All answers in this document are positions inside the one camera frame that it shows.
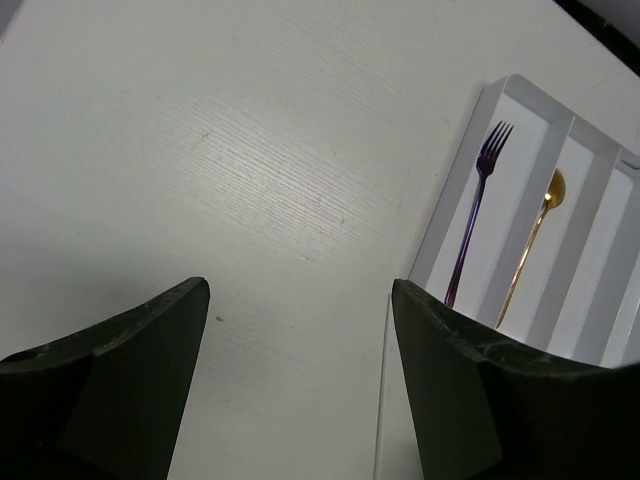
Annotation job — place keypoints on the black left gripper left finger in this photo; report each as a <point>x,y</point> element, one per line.
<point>107,401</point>

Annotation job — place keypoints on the purple iridescent fork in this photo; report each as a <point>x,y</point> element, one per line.
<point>485,166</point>

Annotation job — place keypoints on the white divided utensil tray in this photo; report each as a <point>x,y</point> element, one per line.
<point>554,257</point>

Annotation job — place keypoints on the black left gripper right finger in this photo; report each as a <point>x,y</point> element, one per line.
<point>486,406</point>

